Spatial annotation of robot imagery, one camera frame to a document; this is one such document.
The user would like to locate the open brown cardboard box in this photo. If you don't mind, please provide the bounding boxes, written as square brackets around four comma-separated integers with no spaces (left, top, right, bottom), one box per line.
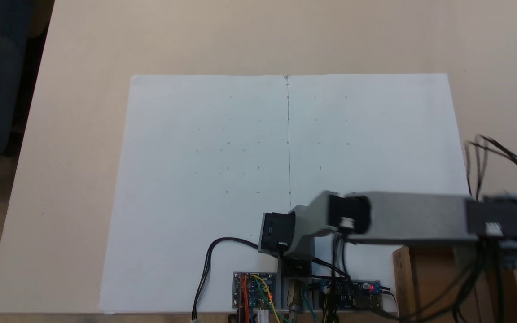
[392,244,517,323]

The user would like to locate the blue circuit board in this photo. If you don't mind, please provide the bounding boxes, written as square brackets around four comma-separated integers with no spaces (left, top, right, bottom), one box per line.
[312,280,383,312]

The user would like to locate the white paper sheet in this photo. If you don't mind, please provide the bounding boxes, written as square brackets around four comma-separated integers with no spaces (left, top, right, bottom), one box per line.
[285,73,480,313]
[99,74,291,314]

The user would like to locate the black arm wire bundle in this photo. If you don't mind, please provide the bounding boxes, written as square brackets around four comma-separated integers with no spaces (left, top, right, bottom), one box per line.
[312,236,513,323]

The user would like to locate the black looped gripper wires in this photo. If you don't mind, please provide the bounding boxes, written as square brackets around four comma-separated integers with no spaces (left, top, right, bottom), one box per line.
[464,134,517,212]

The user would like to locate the yellow jumper wire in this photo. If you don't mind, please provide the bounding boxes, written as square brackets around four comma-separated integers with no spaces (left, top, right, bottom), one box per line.
[251,274,285,323]

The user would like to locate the circuit board with coloured wires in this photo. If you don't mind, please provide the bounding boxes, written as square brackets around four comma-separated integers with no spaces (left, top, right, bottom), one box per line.
[233,271,278,311]

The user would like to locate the orange jumper wire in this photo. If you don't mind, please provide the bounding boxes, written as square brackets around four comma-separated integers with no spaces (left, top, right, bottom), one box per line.
[240,275,251,323]

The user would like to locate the black cable with white plug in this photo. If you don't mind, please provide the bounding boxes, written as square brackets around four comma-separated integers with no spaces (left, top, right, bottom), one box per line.
[191,237,263,322]

